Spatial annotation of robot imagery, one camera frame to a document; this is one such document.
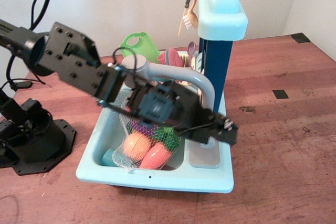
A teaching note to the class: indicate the purple toy spoon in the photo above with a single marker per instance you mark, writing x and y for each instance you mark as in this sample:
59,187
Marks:
191,49

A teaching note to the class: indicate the grey faucet lever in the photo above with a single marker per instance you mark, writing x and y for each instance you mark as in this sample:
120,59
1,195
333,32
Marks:
211,143

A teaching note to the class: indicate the blue toy sink back shelf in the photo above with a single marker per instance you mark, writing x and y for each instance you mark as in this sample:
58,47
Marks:
221,23

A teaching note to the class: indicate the black tape table patch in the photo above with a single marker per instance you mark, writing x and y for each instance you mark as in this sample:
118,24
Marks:
280,94

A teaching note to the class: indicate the grey toy faucet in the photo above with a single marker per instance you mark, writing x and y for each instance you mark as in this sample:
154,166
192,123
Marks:
154,72

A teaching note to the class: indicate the pink toy plates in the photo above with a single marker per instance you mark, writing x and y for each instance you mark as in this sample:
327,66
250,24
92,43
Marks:
170,57

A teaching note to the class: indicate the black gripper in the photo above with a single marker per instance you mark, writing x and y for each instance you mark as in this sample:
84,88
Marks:
172,105

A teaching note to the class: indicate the black tape corner patch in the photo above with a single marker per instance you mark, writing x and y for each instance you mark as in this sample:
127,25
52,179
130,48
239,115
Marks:
300,38

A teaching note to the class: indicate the light blue toy sink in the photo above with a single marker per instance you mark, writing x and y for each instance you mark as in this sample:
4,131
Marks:
191,168

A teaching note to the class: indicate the mesh bag of toy fruit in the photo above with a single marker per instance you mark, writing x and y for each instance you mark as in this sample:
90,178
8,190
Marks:
140,147

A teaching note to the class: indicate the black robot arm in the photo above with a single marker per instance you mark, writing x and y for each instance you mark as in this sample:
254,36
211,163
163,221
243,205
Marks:
73,56

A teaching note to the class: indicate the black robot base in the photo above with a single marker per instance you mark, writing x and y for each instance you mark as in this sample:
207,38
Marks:
32,141

